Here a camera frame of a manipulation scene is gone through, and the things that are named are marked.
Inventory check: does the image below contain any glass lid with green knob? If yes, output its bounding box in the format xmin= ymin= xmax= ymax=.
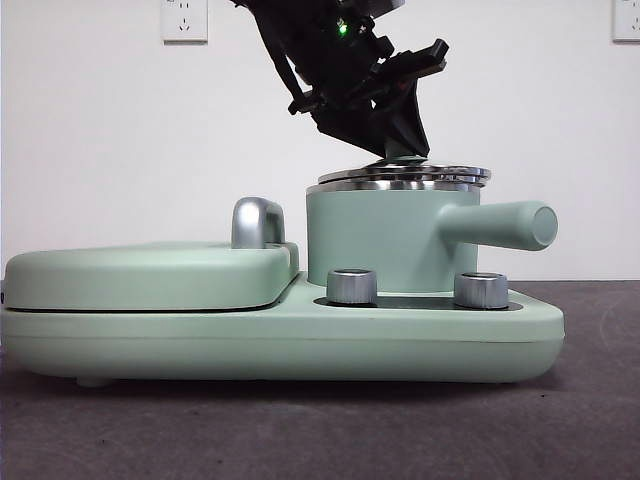
xmin=317 ymin=142 xmax=493 ymax=194

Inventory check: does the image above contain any mint green steamer pot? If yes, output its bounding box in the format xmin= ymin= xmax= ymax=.
xmin=305 ymin=182 xmax=560 ymax=295

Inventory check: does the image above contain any silver control knob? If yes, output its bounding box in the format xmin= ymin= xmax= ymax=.
xmin=325 ymin=268 xmax=380 ymax=307
xmin=453 ymin=271 xmax=512 ymax=309

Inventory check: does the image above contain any mint green breakfast machine base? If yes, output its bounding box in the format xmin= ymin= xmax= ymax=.
xmin=0 ymin=279 xmax=567 ymax=389

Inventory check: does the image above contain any silver grill cover handle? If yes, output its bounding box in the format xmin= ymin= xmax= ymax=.
xmin=230 ymin=196 xmax=288 ymax=250

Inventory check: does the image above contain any white wall outlet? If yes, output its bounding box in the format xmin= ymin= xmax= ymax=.
xmin=161 ymin=0 xmax=210 ymax=46
xmin=612 ymin=0 xmax=640 ymax=44

